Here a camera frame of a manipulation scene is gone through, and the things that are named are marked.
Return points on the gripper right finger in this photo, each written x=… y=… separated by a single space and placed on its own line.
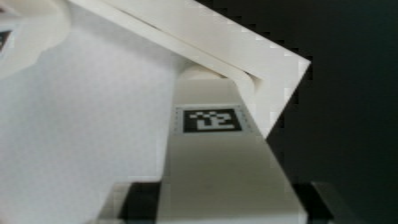
x=323 y=204

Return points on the white desk leg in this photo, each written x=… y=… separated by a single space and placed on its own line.
x=223 y=185
x=33 y=28

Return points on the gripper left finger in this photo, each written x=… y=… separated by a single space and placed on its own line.
x=129 y=207

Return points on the white desk top tray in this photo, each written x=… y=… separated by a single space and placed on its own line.
x=85 y=106

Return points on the white front fence bar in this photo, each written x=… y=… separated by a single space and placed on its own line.
x=266 y=63

